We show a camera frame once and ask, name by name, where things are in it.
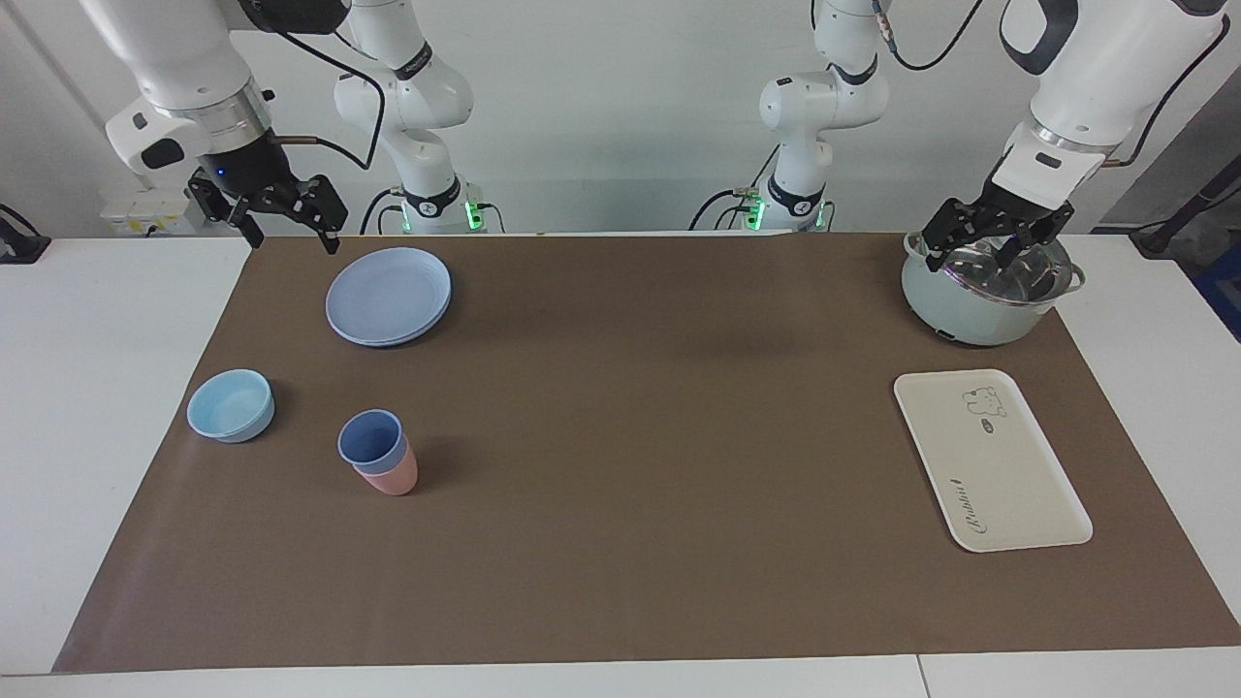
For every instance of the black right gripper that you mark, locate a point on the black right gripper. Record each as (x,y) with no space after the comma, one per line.
(247,173)

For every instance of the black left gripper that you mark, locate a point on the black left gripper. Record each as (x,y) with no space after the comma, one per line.
(1023,213)

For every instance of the blue plastic cup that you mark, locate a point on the blue plastic cup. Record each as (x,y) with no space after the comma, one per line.
(370,438)

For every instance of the pink plastic cup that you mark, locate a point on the pink plastic cup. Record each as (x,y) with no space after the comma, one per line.
(393,477)

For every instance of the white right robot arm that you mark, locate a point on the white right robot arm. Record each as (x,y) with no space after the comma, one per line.
(184,58)

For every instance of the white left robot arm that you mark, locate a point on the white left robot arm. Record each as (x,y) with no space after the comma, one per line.
(1096,68)

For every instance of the cream rabbit print tray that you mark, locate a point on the cream rabbit print tray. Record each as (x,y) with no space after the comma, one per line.
(994,465)

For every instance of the glass pot lid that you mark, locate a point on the glass pot lid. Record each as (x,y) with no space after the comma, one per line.
(974,267)

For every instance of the pale green cooking pot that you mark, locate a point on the pale green cooking pot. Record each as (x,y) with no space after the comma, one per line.
(955,310)

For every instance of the white power strip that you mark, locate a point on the white power strip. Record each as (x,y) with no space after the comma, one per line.
(145,208)

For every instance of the black stand pole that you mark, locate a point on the black stand pole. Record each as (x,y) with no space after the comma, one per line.
(1178,215)

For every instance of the light blue bowl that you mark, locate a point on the light blue bowl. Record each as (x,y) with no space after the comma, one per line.
(230,405)

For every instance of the blue box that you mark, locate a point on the blue box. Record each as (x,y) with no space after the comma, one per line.
(1224,296)

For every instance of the black table clamp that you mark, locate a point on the black table clamp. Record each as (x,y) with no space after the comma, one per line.
(21,247)

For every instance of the brown table mat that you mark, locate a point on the brown table mat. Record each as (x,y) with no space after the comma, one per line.
(630,465)

